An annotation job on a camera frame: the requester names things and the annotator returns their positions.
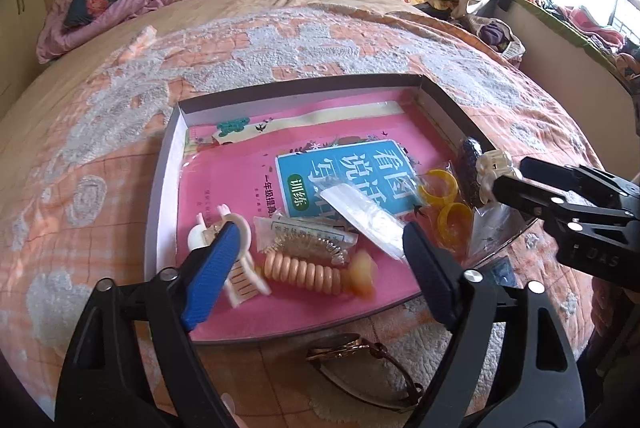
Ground clear bag with pearl beads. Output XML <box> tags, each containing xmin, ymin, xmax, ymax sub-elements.
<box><xmin>319</xmin><ymin>183</ymin><xmax>407</xmax><ymax>259</ymax></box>

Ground black beaded hair accessory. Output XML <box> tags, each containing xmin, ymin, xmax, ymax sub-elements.
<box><xmin>457</xmin><ymin>137</ymin><xmax>484</xmax><ymax>209</ymax></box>

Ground beige bed sheet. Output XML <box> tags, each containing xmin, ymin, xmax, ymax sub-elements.
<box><xmin>50</xmin><ymin>0</ymin><xmax>453</xmax><ymax>39</ymax></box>

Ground sunglasses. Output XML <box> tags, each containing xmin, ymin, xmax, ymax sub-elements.
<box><xmin>305</xmin><ymin>333</ymin><xmax>427</xmax><ymax>412</ymax></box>

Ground small clear plastic bag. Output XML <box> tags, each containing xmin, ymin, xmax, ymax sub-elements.
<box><xmin>469</xmin><ymin>202</ymin><xmax>532</xmax><ymax>259</ymax></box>

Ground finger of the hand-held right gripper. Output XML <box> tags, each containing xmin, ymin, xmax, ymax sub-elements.
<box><xmin>492</xmin><ymin>175</ymin><xmax>607</xmax><ymax>239</ymax></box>
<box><xmin>519</xmin><ymin>156</ymin><xmax>640</xmax><ymax>212</ymax></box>

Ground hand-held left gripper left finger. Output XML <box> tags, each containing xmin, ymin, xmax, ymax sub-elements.
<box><xmin>54</xmin><ymin>222</ymin><xmax>241</xmax><ymax>428</ymax></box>

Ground pink book with blue label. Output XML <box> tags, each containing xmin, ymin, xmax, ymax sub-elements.
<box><xmin>176</xmin><ymin>100</ymin><xmax>468</xmax><ymax>339</ymax></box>

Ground peach translucent hair accessory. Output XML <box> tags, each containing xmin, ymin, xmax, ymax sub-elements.
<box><xmin>346</xmin><ymin>250</ymin><xmax>377</xmax><ymax>297</ymax></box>

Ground cream comb hair clip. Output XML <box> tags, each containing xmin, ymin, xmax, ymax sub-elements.
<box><xmin>222</xmin><ymin>253</ymin><xmax>272</xmax><ymax>309</ymax></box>

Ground yellow rings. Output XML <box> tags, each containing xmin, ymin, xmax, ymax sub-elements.
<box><xmin>416</xmin><ymin>167</ymin><xmax>475</xmax><ymax>255</ymax></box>

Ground white claw hair clip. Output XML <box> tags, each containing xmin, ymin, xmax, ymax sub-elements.
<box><xmin>475</xmin><ymin>149</ymin><xmax>517</xmax><ymax>207</ymax></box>

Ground shallow cardboard box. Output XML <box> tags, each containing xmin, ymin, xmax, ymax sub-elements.
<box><xmin>144</xmin><ymin>74</ymin><xmax>546</xmax><ymax>348</ymax></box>

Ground clear packet with white label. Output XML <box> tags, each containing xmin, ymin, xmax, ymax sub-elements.
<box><xmin>254</xmin><ymin>214</ymin><xmax>360</xmax><ymax>267</ymax></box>

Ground floral bag of clothes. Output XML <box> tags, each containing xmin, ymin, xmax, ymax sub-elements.
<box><xmin>469</xmin><ymin>15</ymin><xmax>527</xmax><ymax>69</ymax></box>

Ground clothes on windowsill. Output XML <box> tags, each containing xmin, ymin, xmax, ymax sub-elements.
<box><xmin>510</xmin><ymin>0</ymin><xmax>640</xmax><ymax>84</ymax></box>

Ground cream wardrobe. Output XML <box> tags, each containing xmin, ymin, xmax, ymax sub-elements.
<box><xmin>0</xmin><ymin>0</ymin><xmax>57</xmax><ymax>109</ymax></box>

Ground small blue card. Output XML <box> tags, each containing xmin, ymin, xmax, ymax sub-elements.
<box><xmin>490</xmin><ymin>257</ymin><xmax>519</xmax><ymax>289</ymax></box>

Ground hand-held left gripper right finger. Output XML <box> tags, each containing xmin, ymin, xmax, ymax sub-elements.
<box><xmin>402</xmin><ymin>222</ymin><xmax>586</xmax><ymax>428</ymax></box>

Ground orange coil hair tie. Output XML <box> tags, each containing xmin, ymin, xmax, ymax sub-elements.
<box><xmin>262</xmin><ymin>252</ymin><xmax>345</xmax><ymax>297</ymax></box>

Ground white rabbit hair clip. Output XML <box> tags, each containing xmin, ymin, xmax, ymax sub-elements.
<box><xmin>187</xmin><ymin>203</ymin><xmax>254</xmax><ymax>259</ymax></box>

